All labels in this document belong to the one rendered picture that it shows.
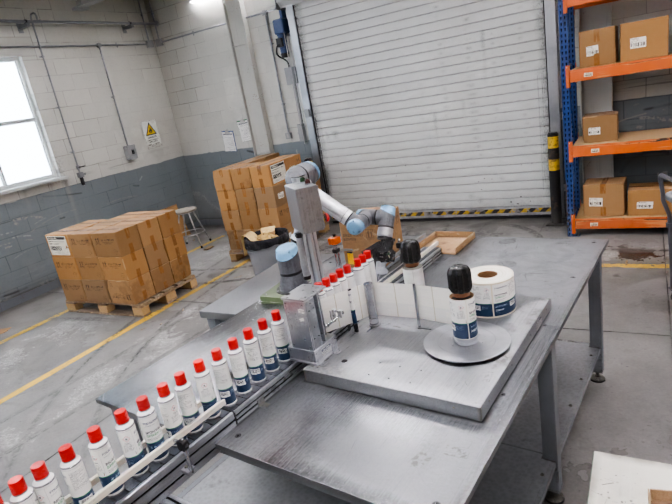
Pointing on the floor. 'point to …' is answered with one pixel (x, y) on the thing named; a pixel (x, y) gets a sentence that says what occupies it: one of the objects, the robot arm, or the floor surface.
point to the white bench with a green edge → (626, 479)
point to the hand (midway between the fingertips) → (375, 277)
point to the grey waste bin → (261, 259)
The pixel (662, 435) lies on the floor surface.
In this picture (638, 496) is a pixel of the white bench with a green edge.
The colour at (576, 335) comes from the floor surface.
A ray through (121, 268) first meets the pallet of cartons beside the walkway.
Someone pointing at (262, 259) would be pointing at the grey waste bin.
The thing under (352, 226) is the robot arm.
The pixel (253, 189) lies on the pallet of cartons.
